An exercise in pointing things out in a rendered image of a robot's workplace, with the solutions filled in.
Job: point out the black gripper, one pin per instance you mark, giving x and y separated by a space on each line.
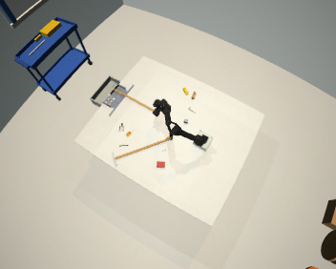
156 111

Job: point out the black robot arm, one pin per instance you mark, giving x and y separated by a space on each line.
200 140

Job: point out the red rectangular block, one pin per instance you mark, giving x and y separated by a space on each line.
160 164

